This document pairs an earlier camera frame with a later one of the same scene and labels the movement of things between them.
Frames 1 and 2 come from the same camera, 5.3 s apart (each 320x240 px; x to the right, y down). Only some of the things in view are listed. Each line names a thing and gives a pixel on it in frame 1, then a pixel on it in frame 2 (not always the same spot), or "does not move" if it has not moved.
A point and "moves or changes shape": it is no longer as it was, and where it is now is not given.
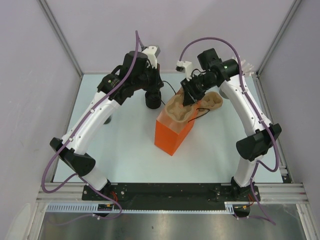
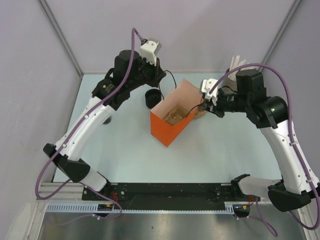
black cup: (107, 120) does not move
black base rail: (170, 193) does not move
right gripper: (195, 96) to (210, 105)
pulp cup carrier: (211, 100) moves or changes shape
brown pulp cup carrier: (176, 109) moves or changes shape
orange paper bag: (174, 123) moves or changes shape
